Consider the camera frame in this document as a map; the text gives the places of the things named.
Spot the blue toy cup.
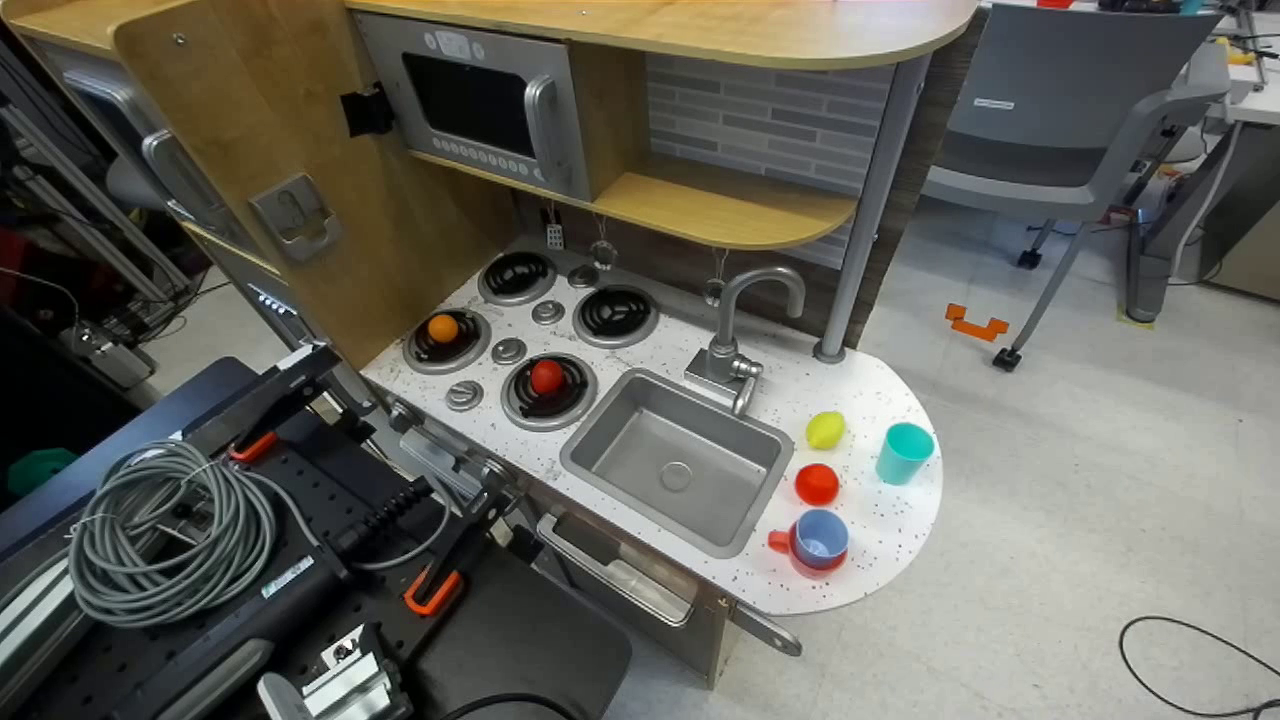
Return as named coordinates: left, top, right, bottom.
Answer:
left=792, top=509, right=849, bottom=568

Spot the back right stove burner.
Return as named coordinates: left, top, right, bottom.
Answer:
left=575, top=284, right=659, bottom=348

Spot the stove burner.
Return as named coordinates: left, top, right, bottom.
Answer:
left=575, top=284, right=659, bottom=348
left=480, top=251, right=557, bottom=303
left=498, top=355, right=596, bottom=433
left=403, top=309, right=487, bottom=377

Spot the grey toy faucet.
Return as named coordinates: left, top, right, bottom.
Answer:
left=683, top=263, right=806, bottom=417

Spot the red toy ball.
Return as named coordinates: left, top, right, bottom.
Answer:
left=528, top=358, right=564, bottom=396

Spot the grey toy sink basin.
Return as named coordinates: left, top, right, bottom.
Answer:
left=560, top=371, right=792, bottom=560

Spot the front right stove burner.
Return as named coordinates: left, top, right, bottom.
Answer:
left=498, top=355, right=596, bottom=433

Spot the back left stove burner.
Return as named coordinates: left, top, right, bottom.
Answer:
left=480, top=251, right=557, bottom=303

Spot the front left stove burner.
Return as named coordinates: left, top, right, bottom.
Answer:
left=403, top=309, right=487, bottom=377

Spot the toy kitchen wooden cabinet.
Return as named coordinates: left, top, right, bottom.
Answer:
left=0, top=0, right=982, bottom=371

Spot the yellow toy cup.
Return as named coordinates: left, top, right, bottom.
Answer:
left=805, top=413, right=849, bottom=451

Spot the orange toy ball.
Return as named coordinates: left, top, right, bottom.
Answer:
left=425, top=313, right=460, bottom=343

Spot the small red toy cup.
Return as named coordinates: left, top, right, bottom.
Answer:
left=797, top=465, right=840, bottom=504

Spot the teal toy cup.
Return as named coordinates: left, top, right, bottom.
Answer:
left=877, top=422, right=934, bottom=483

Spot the grey toy microwave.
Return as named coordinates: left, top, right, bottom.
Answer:
left=351, top=13, right=592, bottom=199

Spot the orange floor clip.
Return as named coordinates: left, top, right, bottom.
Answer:
left=945, top=303, right=1008, bottom=343

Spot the black box on cabinet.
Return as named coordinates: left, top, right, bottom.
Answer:
left=339, top=82, right=395, bottom=137

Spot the grey office chair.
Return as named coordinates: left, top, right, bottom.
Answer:
left=922, top=2, right=1222, bottom=371

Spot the orange handled clamp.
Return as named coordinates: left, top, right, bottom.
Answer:
left=400, top=490, right=511, bottom=624

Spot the coiled grey cable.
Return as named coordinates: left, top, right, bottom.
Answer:
left=65, top=441, right=280, bottom=632

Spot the black floor cable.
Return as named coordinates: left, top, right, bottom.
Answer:
left=1114, top=610, right=1280, bottom=720

